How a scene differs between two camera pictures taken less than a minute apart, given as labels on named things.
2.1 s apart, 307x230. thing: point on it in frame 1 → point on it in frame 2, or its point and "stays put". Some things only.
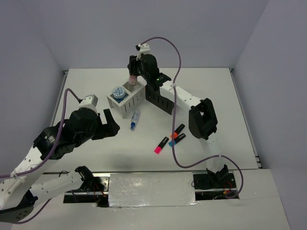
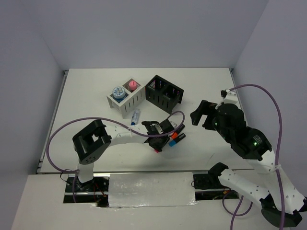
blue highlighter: [179, 137] stays put
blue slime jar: [119, 93] stays put
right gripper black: [132, 66] → [205, 107]
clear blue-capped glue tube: [135, 118] stays put
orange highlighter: [177, 131] stays put
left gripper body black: [97, 131] → [159, 143]
